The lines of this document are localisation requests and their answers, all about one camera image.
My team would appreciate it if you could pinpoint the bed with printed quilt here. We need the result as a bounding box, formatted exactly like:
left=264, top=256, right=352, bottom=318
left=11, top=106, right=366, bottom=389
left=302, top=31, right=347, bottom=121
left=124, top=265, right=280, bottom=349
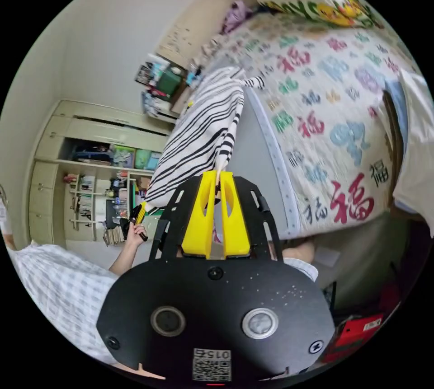
left=200, top=13, right=425, bottom=241

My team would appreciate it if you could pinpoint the red carton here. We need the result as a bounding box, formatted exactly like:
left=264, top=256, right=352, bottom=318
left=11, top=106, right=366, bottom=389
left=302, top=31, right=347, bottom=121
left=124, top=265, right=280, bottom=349
left=321, top=312, right=386, bottom=365

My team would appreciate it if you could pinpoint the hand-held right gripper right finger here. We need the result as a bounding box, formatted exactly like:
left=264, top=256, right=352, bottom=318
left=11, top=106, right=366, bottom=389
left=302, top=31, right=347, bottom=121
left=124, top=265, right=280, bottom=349
left=219, top=172, right=251, bottom=258

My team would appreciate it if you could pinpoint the purple cloth bundle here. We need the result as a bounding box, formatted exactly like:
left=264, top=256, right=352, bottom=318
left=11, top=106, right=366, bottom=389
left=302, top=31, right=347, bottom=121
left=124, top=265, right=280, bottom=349
left=222, top=0, right=254, bottom=34

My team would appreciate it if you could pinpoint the person's left hand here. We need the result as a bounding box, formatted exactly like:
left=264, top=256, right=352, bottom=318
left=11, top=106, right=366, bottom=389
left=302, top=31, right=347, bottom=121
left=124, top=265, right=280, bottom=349
left=123, top=223, right=148, bottom=250

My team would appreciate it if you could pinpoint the cream cupboard with shelves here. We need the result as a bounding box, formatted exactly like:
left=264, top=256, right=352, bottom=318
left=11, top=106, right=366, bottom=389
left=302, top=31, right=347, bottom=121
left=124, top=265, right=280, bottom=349
left=28, top=98, right=174, bottom=248

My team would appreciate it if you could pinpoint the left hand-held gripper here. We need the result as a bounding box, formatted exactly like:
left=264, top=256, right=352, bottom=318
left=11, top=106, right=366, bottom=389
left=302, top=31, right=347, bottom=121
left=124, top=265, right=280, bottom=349
left=120, top=202, right=150, bottom=243

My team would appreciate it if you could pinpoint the cluttered desk shelf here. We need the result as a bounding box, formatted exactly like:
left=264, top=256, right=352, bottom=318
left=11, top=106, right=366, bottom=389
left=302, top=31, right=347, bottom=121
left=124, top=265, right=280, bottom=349
left=135, top=52, right=201, bottom=122

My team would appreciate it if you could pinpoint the person's left forearm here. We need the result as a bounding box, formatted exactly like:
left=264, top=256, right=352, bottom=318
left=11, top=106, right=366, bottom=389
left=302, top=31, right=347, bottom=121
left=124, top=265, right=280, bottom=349
left=108, top=243, right=143, bottom=277

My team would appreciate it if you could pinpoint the person's body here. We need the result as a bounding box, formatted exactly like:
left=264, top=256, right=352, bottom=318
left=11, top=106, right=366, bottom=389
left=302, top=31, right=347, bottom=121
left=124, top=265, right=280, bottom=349
left=0, top=189, right=319, bottom=366

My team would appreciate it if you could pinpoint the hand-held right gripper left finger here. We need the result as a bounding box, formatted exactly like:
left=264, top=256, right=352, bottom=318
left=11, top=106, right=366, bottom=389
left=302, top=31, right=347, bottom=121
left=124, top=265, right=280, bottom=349
left=181, top=172, right=218, bottom=258

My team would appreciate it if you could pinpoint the black and white striped shirt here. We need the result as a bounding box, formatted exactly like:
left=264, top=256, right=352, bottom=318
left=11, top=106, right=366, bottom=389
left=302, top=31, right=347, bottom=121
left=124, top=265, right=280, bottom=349
left=145, top=66, right=266, bottom=208

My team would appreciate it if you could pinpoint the yellow and green printed pillow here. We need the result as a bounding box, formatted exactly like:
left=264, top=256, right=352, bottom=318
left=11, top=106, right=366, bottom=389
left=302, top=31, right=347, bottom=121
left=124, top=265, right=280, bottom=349
left=255, top=0, right=384, bottom=29

